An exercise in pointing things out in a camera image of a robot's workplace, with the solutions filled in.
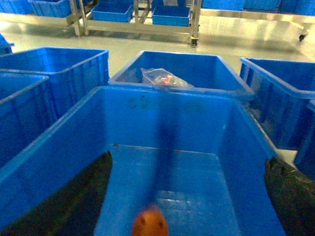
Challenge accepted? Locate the far blue bin left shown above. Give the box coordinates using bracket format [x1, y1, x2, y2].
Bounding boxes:
[91, 1, 133, 23]

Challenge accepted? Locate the blue bin left rear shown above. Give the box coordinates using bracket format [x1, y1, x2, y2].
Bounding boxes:
[0, 47, 109, 117]

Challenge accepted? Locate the orange cylindrical cap 4680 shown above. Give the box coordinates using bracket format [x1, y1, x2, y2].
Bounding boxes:
[131, 205, 169, 236]

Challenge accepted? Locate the blue bin behind target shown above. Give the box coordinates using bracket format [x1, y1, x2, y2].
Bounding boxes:
[108, 51, 254, 103]

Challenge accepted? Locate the blue bin left front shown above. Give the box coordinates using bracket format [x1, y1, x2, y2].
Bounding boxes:
[0, 73, 57, 167]

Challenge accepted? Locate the far steel cart rack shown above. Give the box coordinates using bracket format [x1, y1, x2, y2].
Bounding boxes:
[67, 0, 201, 48]

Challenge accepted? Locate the clear plastic bag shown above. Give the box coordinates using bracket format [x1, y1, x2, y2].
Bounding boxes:
[141, 68, 194, 88]

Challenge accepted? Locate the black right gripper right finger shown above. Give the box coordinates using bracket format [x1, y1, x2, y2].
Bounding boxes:
[264, 156, 315, 236]

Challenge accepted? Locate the far blue bin right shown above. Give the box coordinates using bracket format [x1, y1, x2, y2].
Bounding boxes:
[152, 5, 190, 27]

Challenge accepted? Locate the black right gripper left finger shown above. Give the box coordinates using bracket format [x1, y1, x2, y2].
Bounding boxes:
[0, 151, 113, 236]

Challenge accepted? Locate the blue target bin front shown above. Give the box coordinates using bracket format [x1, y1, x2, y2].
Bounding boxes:
[0, 86, 285, 236]

